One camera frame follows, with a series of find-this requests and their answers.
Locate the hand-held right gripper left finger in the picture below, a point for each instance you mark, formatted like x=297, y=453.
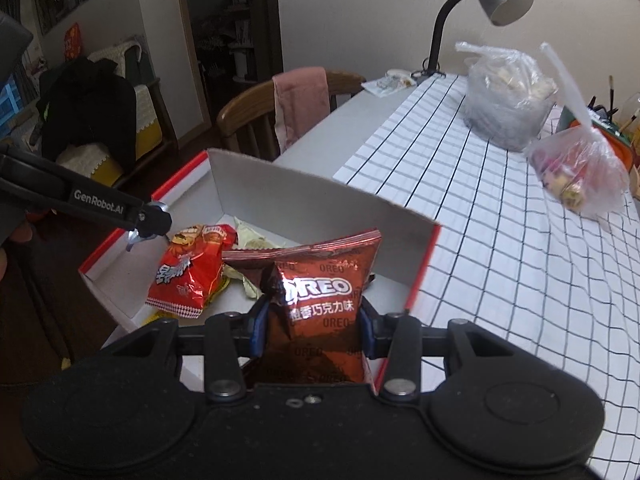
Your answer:
x=259, y=327

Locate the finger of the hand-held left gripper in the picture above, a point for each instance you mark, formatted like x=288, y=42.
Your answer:
x=155, y=220

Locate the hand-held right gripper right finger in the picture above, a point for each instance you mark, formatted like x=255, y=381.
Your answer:
x=369, y=330

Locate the brown cookie packet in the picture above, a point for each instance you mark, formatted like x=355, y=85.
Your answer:
x=320, y=310

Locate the red snack packet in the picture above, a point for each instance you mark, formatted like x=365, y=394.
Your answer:
x=190, y=270

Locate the cream snack packet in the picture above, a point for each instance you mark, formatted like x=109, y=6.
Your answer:
x=250, y=237

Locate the yellow candy packet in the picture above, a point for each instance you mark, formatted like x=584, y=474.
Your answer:
x=152, y=317

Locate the red cardboard box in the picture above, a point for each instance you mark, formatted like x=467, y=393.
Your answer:
x=300, y=210

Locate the clear bag of white snacks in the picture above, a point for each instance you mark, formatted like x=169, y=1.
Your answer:
x=505, y=110

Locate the clear bag of pink snacks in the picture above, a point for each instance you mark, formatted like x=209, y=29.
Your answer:
x=585, y=170

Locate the person's left hand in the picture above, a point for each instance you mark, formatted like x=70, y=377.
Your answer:
x=21, y=234

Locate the black jacket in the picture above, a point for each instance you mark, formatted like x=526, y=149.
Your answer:
x=85, y=110

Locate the armchair with cream cover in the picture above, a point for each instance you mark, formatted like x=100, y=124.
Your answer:
x=145, y=105

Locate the checked white tablecloth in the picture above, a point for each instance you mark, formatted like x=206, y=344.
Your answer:
x=500, y=285

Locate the wooden chair with pink cloth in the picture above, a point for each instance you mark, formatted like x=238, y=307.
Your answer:
x=240, y=110

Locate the pink cloth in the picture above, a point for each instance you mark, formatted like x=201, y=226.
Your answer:
x=300, y=105

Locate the dark bookshelf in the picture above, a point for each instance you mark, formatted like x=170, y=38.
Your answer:
x=230, y=20

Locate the small clear wrapper pile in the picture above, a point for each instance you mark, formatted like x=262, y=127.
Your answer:
x=390, y=82

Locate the orange container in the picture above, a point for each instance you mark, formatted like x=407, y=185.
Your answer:
x=622, y=152

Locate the holder with brushes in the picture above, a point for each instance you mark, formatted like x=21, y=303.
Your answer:
x=600, y=110

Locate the red wall ornament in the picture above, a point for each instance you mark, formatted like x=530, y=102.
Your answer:
x=73, y=42

